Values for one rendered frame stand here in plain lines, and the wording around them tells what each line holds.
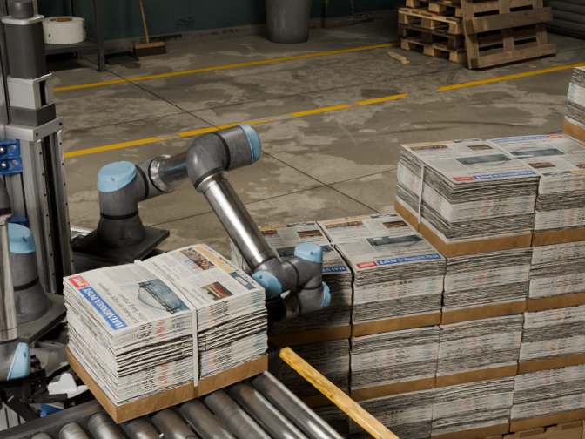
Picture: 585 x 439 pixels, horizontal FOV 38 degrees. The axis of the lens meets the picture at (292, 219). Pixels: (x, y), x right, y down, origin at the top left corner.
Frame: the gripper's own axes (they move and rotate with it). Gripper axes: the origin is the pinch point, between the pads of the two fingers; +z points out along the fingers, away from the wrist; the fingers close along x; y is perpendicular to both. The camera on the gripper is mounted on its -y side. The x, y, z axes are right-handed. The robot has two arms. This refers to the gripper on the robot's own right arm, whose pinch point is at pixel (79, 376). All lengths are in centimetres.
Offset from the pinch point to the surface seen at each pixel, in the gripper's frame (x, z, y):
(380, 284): 5, 93, -3
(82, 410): -12.6, -4.1, -0.1
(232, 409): -29.8, 24.0, -0.2
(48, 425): -13.9, -12.1, -0.1
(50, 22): 615, 196, -32
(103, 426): -20.2, -2.3, -0.3
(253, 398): -28.4, 30.1, -0.3
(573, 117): 12, 178, 33
